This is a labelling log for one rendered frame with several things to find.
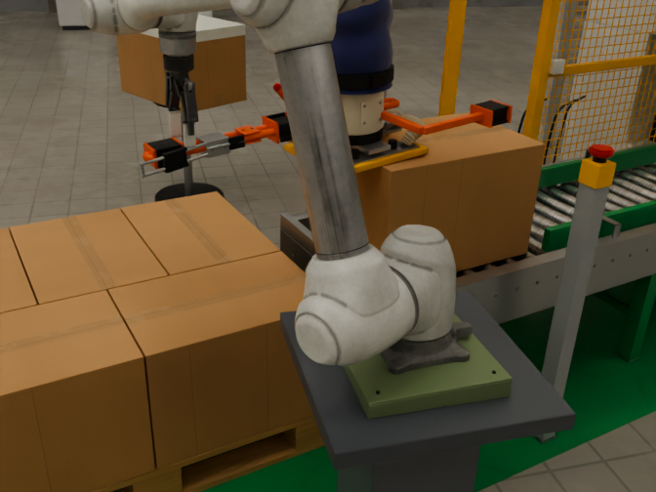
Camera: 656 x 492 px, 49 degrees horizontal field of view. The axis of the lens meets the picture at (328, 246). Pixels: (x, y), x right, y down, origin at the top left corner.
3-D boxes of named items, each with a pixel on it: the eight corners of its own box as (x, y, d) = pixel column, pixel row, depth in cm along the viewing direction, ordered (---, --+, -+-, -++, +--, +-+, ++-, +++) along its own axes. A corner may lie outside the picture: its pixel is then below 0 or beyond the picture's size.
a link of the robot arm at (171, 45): (187, 24, 180) (188, 49, 182) (152, 27, 175) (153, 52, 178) (202, 31, 173) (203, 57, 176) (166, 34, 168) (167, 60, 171)
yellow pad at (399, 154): (407, 144, 225) (408, 129, 223) (429, 153, 218) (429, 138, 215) (316, 168, 209) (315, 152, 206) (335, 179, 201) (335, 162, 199)
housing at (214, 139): (220, 146, 197) (219, 131, 195) (231, 153, 192) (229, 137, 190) (196, 151, 194) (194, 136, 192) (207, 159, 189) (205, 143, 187)
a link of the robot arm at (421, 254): (469, 321, 155) (475, 226, 146) (418, 355, 142) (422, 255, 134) (408, 298, 165) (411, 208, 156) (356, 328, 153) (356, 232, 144)
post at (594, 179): (542, 426, 252) (597, 155, 208) (555, 437, 247) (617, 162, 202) (527, 431, 249) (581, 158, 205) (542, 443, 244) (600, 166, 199)
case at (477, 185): (456, 211, 281) (468, 111, 263) (527, 253, 250) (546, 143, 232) (321, 240, 255) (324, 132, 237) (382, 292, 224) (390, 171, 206)
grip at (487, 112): (489, 115, 216) (491, 99, 213) (511, 122, 209) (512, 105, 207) (469, 120, 212) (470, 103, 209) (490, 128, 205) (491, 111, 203)
